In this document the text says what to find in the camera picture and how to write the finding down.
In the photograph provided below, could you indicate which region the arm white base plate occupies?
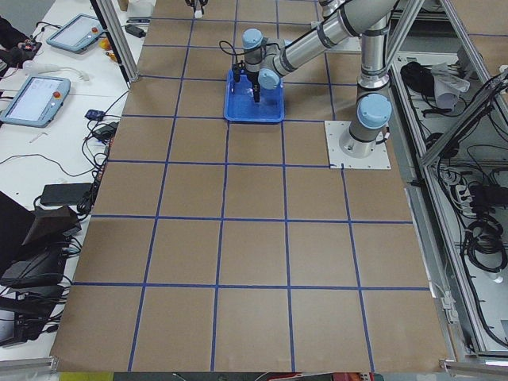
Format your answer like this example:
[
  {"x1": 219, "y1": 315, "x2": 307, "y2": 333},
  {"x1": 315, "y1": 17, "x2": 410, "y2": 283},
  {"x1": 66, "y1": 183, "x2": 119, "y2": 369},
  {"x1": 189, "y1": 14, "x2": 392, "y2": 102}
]
[{"x1": 324, "y1": 121, "x2": 391, "y2": 170}]

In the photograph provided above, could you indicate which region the small blue black device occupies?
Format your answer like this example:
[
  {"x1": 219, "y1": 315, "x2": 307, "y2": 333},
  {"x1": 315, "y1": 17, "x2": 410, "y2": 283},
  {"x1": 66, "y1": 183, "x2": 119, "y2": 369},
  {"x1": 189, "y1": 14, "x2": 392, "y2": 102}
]
[{"x1": 85, "y1": 109, "x2": 106, "y2": 121}]

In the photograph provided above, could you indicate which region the aluminium frame post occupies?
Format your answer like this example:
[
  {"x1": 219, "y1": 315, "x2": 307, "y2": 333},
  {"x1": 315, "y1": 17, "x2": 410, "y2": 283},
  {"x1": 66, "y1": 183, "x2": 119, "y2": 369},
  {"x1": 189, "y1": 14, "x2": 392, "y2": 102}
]
[{"x1": 90, "y1": 0, "x2": 139, "y2": 83}]

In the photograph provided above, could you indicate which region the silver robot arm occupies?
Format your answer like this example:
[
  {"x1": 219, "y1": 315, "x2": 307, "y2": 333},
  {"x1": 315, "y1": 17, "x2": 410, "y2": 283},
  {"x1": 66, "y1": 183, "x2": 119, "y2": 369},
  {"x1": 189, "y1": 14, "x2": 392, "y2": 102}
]
[{"x1": 225, "y1": 1, "x2": 396, "y2": 155}]

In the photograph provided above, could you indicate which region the lower teach pendant tablet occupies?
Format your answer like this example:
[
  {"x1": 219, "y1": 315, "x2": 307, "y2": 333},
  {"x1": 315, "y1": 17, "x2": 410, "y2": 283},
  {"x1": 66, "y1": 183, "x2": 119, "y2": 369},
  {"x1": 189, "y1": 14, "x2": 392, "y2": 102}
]
[{"x1": 1, "y1": 75, "x2": 71, "y2": 128}]

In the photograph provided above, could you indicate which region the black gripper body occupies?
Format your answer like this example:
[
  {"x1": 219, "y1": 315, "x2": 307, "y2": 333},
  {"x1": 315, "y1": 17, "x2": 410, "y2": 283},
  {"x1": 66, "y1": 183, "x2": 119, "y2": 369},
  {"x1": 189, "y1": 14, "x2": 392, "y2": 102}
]
[{"x1": 232, "y1": 60, "x2": 260, "y2": 90}]

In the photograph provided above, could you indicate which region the blue plastic tray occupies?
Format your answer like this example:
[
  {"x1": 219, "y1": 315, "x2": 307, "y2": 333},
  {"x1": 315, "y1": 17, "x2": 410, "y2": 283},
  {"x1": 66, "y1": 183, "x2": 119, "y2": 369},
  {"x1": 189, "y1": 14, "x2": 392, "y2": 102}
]
[{"x1": 224, "y1": 70, "x2": 285, "y2": 124}]

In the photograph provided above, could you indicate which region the black power adapter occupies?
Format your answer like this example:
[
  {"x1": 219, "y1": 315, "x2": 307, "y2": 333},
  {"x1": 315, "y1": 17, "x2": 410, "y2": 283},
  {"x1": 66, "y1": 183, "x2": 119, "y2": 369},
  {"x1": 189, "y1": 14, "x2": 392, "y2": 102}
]
[{"x1": 40, "y1": 183, "x2": 92, "y2": 206}]

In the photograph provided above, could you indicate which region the teach pendant tablet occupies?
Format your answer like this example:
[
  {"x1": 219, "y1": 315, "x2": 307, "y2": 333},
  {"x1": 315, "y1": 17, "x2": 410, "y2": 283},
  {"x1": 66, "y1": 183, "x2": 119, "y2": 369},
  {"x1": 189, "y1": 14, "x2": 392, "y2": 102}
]
[
  {"x1": 46, "y1": 13, "x2": 104, "y2": 53},
  {"x1": 1, "y1": 75, "x2": 71, "y2": 128}
]

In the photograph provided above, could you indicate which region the upper teach pendant tablet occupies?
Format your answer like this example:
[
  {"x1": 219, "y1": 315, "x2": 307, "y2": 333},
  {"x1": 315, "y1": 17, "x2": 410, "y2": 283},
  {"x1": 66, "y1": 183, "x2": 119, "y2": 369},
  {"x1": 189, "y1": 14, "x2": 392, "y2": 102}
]
[{"x1": 46, "y1": 13, "x2": 104, "y2": 53}]

